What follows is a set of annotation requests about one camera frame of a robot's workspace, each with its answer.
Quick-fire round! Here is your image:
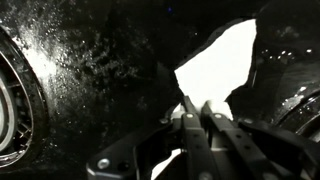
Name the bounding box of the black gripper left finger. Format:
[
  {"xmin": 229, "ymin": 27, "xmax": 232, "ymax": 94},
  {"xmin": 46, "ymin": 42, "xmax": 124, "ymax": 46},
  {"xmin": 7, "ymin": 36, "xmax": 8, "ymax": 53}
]
[{"xmin": 85, "ymin": 96, "xmax": 219, "ymax": 180}]

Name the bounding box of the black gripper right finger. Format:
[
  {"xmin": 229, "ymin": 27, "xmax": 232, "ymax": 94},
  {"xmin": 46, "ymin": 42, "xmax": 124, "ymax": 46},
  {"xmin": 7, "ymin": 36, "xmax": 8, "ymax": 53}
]
[{"xmin": 203, "ymin": 103, "xmax": 320, "ymax": 180}]

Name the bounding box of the white paper napkin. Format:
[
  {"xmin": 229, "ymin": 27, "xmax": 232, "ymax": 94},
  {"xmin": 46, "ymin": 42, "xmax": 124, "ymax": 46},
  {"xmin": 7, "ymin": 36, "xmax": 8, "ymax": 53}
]
[{"xmin": 149, "ymin": 18, "xmax": 258, "ymax": 180}]

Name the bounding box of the black electric stove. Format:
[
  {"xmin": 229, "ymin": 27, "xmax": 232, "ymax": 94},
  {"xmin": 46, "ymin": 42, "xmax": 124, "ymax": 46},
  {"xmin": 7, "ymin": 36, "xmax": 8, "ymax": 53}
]
[{"xmin": 0, "ymin": 0, "xmax": 320, "ymax": 180}]

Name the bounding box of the small black coil burner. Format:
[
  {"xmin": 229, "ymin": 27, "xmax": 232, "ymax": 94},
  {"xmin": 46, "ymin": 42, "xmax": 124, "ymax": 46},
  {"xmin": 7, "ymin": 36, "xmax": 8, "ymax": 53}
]
[{"xmin": 273, "ymin": 86, "xmax": 320, "ymax": 144}]

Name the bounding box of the large black coil burner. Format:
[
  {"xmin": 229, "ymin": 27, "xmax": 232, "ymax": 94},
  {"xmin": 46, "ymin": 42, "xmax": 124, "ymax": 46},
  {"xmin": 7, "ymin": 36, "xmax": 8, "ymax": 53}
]
[{"xmin": 0, "ymin": 24, "xmax": 49, "ymax": 169}]

